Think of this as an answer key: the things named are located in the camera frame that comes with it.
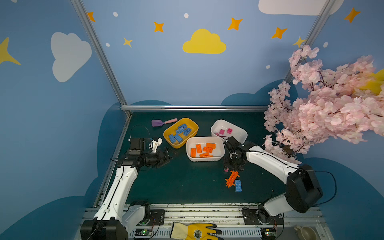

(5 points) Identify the orange lego long assembly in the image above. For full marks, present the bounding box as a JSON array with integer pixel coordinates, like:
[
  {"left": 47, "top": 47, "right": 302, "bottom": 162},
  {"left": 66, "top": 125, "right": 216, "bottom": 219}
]
[{"left": 226, "top": 171, "right": 240, "bottom": 188}]

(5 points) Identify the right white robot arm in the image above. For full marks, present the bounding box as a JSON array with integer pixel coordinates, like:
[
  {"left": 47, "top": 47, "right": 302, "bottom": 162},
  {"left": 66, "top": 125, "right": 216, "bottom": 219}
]
[{"left": 224, "top": 137, "right": 323, "bottom": 223}]

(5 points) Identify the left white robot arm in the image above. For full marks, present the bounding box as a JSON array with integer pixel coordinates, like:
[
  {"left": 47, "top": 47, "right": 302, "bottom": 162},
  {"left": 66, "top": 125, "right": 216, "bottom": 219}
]
[{"left": 80, "top": 137, "right": 170, "bottom": 240}]

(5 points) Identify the yellow plastic bin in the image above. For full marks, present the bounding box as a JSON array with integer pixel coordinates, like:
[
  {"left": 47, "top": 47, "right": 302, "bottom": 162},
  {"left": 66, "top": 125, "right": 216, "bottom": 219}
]
[{"left": 163, "top": 118, "right": 199, "bottom": 149}]

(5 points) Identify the white rear plastic bin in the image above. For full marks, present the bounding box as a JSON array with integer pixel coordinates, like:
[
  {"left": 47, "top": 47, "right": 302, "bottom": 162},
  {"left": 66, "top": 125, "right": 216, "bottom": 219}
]
[{"left": 211, "top": 120, "right": 248, "bottom": 143}]

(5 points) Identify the white plastic bin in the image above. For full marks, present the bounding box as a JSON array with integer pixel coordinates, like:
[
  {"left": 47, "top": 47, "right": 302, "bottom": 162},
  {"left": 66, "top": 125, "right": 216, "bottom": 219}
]
[
  {"left": 186, "top": 137, "right": 225, "bottom": 162},
  {"left": 211, "top": 120, "right": 248, "bottom": 143}
]

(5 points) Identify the white front plastic bin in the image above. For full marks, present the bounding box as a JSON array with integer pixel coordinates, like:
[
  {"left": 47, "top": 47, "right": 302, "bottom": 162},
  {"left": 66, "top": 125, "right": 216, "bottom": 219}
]
[{"left": 186, "top": 137, "right": 225, "bottom": 162}]

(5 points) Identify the purple pink toy spatula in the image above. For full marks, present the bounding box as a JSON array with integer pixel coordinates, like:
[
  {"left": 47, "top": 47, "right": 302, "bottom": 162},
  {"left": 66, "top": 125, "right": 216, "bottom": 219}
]
[{"left": 151, "top": 118, "right": 178, "bottom": 127}]

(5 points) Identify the yellow work glove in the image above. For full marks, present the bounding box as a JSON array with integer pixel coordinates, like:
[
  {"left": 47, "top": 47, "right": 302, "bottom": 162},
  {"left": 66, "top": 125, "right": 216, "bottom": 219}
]
[{"left": 170, "top": 223, "right": 223, "bottom": 240}]

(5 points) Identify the green circuit board left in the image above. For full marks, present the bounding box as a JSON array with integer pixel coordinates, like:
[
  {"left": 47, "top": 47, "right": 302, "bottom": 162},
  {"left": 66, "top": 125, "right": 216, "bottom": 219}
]
[{"left": 134, "top": 229, "right": 153, "bottom": 238}]

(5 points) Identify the circuit board right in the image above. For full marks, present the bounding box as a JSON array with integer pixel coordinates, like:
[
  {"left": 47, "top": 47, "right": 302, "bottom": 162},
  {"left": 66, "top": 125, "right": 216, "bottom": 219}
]
[{"left": 260, "top": 228, "right": 277, "bottom": 240}]

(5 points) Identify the beige ceramic cup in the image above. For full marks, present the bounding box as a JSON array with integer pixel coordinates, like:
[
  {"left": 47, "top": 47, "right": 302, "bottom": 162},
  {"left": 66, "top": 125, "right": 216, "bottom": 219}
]
[{"left": 294, "top": 225, "right": 319, "bottom": 240}]

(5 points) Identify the pink cherry blossom tree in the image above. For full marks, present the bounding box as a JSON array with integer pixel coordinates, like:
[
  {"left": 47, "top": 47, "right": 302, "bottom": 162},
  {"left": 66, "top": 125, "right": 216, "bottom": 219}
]
[{"left": 264, "top": 45, "right": 384, "bottom": 163}]

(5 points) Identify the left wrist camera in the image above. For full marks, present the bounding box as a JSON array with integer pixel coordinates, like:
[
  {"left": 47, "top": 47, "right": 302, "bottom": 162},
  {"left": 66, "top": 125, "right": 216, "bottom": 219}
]
[{"left": 150, "top": 137, "right": 163, "bottom": 153}]

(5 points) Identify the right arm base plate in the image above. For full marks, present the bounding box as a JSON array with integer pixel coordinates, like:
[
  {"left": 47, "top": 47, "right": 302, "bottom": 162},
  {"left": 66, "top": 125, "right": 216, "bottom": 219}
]
[{"left": 241, "top": 208, "right": 284, "bottom": 225}]

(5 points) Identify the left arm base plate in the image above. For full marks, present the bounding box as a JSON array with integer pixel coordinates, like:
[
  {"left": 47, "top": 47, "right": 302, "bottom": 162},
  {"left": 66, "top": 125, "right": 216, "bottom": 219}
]
[{"left": 137, "top": 209, "right": 165, "bottom": 226}]

